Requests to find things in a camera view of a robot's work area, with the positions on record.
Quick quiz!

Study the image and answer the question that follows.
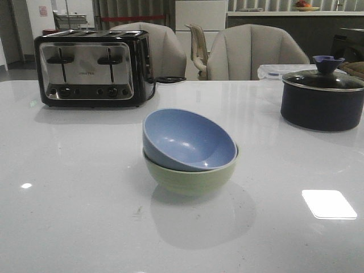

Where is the fruit bowl on counter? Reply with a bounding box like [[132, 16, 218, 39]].
[[294, 0, 319, 12]]

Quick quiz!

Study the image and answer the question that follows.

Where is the blue bowl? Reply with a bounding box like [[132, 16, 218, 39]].
[[142, 108, 238, 172]]

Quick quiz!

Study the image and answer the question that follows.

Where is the green bowl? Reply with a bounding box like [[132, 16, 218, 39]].
[[143, 153, 239, 196]]

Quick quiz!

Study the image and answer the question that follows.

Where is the clear plastic container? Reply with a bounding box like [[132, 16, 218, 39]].
[[257, 64, 316, 80]]

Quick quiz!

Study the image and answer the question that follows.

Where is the glass pot lid blue knob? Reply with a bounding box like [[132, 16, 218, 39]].
[[282, 55, 363, 92]]

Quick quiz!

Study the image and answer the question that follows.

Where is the dark blue cooking pot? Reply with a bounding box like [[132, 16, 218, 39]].
[[280, 83, 363, 131]]

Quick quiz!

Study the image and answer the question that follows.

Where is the beige armchair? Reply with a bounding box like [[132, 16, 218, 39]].
[[111, 22, 187, 77], [207, 24, 310, 81]]

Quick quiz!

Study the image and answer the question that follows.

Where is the cream plastic chair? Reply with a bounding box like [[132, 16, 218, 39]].
[[185, 24, 209, 80]]

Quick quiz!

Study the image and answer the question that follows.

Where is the white cabinet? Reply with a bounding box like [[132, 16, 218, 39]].
[[175, 1, 228, 81]]

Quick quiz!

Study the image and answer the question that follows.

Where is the black toaster power cord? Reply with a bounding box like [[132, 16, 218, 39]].
[[146, 76, 187, 102]]

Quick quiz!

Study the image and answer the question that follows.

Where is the beige armchair left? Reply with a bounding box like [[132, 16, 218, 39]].
[[111, 22, 187, 77]]

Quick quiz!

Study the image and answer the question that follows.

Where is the black chrome four-slot toaster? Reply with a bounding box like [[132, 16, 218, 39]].
[[34, 30, 154, 107]]

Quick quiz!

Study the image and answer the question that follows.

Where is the grey counter shelf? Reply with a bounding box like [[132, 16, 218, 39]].
[[227, 11, 363, 63]]

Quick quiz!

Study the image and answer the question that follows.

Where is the brown woven mat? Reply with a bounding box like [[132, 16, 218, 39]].
[[339, 61, 364, 80]]

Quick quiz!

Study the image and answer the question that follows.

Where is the beige armchair right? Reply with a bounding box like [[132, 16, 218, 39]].
[[207, 24, 310, 81]]

